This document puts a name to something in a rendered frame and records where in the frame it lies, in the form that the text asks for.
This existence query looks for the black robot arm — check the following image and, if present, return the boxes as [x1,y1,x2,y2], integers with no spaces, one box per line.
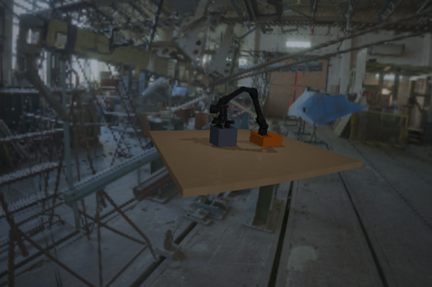
[210,86,269,136]

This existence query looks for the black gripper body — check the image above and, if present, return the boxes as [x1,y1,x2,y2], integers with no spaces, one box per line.
[211,113,234,124]

